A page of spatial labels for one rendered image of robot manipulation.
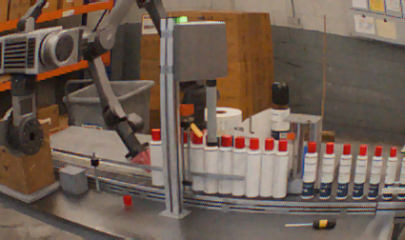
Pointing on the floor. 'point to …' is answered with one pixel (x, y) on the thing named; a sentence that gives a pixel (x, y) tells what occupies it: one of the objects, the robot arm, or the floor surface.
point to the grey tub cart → (77, 111)
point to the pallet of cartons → (250, 39)
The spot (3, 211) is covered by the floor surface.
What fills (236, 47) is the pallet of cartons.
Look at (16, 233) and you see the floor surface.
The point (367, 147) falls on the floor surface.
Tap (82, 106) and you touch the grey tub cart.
